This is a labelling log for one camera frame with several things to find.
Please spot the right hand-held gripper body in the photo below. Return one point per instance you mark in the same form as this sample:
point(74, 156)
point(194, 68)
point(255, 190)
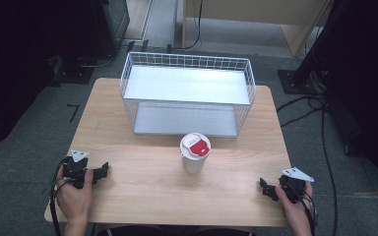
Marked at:
point(292, 183)

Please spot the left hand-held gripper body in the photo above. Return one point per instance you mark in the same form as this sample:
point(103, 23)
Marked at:
point(75, 168)

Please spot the person's right hand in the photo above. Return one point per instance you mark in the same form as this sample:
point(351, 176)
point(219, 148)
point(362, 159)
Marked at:
point(295, 211)

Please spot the person's left hand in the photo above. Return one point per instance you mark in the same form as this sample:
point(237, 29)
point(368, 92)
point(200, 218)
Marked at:
point(75, 200)

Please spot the white cup with red-tab lid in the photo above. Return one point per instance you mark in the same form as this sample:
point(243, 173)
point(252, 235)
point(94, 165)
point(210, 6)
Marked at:
point(194, 154)

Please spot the black stand base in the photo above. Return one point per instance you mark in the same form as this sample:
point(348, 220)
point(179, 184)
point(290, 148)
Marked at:
point(74, 73)

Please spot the dark curtain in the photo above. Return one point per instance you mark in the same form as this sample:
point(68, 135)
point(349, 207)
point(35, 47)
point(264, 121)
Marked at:
point(367, 82)
point(10, 65)

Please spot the black equipment case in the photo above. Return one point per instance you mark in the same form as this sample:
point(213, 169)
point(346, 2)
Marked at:
point(113, 23)

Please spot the light wooden cabinet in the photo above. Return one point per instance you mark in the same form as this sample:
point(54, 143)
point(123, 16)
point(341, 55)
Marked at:
point(256, 11)

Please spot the black stand with base plate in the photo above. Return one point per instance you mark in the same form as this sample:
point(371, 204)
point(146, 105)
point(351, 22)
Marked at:
point(303, 80)

